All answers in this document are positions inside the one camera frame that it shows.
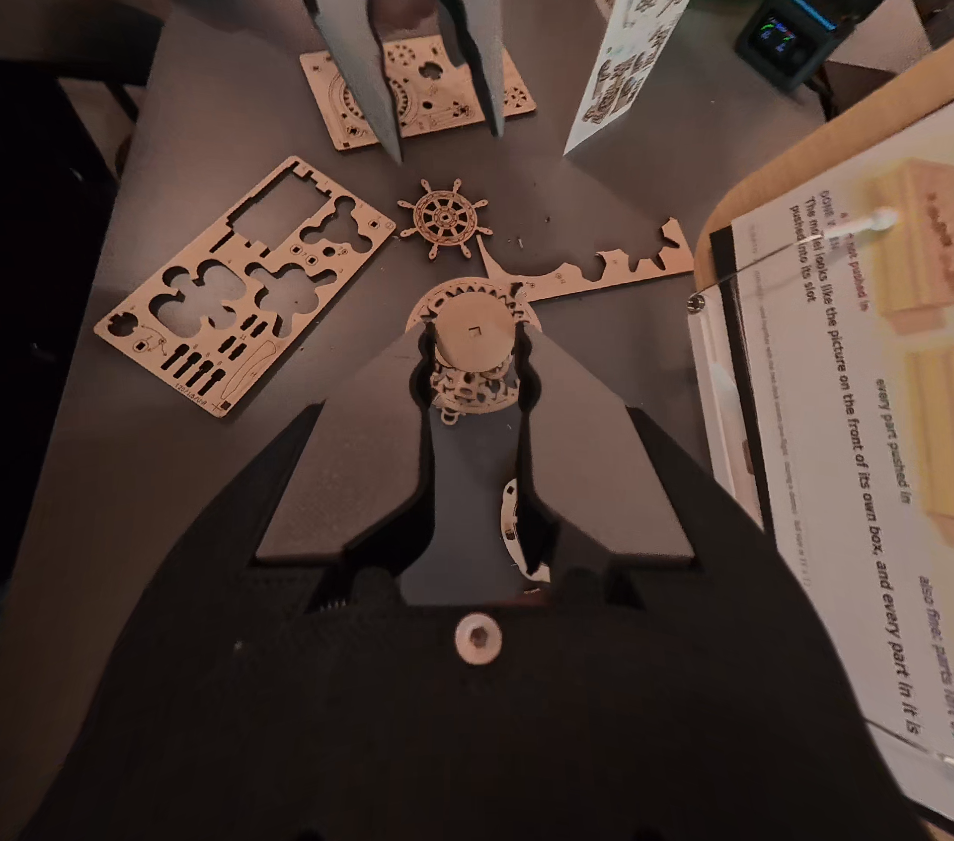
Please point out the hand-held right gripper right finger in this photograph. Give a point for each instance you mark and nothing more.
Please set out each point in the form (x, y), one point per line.
(604, 483)

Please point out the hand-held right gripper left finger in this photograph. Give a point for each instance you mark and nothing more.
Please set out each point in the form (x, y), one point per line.
(350, 476)

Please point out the assembly instruction leaflet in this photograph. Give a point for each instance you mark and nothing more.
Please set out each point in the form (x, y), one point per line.
(648, 36)

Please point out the wooden gear assembly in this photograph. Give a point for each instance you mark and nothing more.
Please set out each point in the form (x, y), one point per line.
(477, 334)

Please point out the wooden sheet with circular engraving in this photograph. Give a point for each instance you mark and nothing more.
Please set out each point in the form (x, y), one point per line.
(440, 103)

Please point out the wooden wave-edged strip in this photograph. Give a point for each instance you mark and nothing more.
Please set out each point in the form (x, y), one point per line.
(596, 278)

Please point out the wooden ship wheel part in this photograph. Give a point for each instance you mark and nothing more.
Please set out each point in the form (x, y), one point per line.
(445, 218)

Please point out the wooden sheet with large cutouts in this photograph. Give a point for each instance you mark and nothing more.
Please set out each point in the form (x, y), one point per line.
(130, 334)

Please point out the printed task instruction sheet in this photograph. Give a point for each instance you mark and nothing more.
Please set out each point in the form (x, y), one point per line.
(857, 408)

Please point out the black device with screen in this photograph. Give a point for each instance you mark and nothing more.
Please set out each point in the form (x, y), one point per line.
(812, 6)

